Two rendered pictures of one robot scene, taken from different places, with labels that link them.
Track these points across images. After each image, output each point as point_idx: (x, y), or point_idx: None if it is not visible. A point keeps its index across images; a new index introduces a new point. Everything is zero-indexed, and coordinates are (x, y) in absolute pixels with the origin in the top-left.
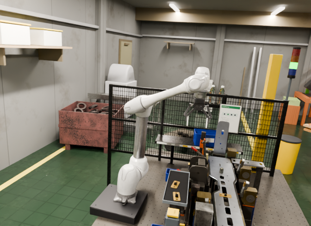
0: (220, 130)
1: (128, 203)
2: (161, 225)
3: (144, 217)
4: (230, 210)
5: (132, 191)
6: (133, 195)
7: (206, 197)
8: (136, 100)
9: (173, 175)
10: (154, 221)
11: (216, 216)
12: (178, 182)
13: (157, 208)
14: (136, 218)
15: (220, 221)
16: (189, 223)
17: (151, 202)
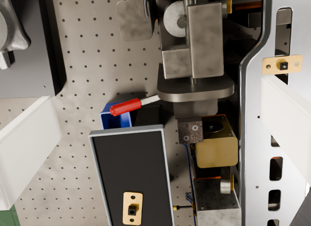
0: None
1: (15, 52)
2: (116, 71)
3: (70, 60)
4: None
5: (0, 43)
6: (11, 32)
7: (222, 162)
8: None
9: (110, 162)
10: (97, 65)
11: (245, 166)
12: (139, 198)
13: (85, 13)
14: (57, 74)
15: (253, 176)
16: None
17: None
